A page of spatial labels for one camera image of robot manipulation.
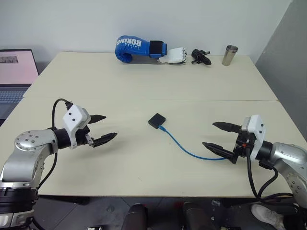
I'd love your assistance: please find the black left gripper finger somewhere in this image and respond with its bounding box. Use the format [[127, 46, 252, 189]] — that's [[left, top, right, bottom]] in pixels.
[[92, 132, 118, 148], [89, 114, 107, 125]]

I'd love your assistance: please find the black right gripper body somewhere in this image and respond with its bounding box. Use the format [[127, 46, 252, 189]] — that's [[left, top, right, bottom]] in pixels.
[[231, 130, 255, 165]]

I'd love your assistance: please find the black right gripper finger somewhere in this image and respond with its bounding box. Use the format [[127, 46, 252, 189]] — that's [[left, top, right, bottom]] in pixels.
[[202, 141, 237, 161], [212, 121, 243, 134]]

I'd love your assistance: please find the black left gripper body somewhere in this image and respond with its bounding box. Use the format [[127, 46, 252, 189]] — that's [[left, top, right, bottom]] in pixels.
[[75, 126, 96, 148]]

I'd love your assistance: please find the small black box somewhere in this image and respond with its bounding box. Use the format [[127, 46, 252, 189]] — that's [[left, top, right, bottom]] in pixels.
[[148, 113, 166, 129]]

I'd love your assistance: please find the dark rounded shape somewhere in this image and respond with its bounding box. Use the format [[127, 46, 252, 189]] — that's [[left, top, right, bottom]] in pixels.
[[122, 203, 149, 230], [183, 201, 217, 230]]

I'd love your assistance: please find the stainless steel cup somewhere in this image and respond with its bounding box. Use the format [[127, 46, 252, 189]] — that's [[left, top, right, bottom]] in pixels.
[[221, 45, 239, 67]]

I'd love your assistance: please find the white shoe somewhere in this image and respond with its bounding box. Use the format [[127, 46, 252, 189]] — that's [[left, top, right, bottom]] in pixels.
[[250, 204, 286, 230]]

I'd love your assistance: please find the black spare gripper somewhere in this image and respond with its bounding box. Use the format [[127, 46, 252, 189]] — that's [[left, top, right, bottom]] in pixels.
[[191, 48, 213, 66]]

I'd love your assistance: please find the blue boxing glove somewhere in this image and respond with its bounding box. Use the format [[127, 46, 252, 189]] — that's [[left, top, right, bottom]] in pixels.
[[114, 35, 168, 64]]

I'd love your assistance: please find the white robotic hand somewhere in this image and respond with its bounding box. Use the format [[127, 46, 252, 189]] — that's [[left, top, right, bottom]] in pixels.
[[157, 47, 189, 66]]

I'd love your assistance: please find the grey laptop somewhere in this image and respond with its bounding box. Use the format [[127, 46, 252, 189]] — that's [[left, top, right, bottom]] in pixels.
[[0, 49, 40, 120]]

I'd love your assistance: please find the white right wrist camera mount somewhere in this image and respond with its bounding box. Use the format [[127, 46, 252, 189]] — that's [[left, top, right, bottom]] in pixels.
[[241, 115, 267, 161]]

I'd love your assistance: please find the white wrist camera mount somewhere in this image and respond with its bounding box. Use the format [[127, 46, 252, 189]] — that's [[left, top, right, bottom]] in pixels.
[[62, 104, 92, 150], [241, 115, 267, 161]]

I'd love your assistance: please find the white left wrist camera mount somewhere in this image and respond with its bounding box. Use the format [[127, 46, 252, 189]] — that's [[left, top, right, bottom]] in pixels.
[[62, 104, 92, 150]]

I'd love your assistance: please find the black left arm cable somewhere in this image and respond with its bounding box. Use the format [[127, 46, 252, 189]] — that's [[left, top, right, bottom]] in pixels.
[[35, 98, 73, 192]]

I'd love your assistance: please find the blue cable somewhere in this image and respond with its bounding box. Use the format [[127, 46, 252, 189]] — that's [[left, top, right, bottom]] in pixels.
[[157, 124, 227, 161]]

